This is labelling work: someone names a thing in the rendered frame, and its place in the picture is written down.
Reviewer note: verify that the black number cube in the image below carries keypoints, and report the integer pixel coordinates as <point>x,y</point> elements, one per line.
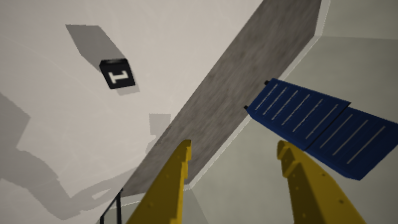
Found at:
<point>117,73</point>

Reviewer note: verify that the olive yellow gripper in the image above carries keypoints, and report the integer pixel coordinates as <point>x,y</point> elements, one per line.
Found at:
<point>315,196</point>

